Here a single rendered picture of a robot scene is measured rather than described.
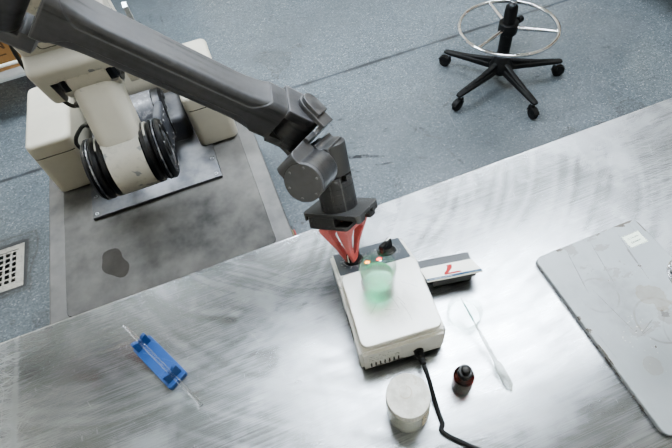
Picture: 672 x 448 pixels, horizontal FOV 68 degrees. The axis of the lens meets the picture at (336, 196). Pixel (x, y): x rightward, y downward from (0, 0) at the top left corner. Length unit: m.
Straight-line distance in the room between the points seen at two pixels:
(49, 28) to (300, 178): 0.33
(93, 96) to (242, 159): 0.50
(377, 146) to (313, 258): 1.24
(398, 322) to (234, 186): 0.93
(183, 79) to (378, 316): 0.42
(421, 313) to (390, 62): 1.87
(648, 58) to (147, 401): 2.42
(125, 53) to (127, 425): 0.54
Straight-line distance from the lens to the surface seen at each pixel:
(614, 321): 0.89
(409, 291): 0.76
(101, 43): 0.65
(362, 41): 2.64
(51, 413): 0.95
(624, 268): 0.94
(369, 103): 2.28
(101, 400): 0.91
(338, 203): 0.75
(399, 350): 0.76
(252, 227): 1.45
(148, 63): 0.66
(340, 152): 0.73
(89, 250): 1.60
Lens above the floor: 1.51
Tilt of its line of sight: 52 degrees down
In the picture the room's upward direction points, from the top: 9 degrees counter-clockwise
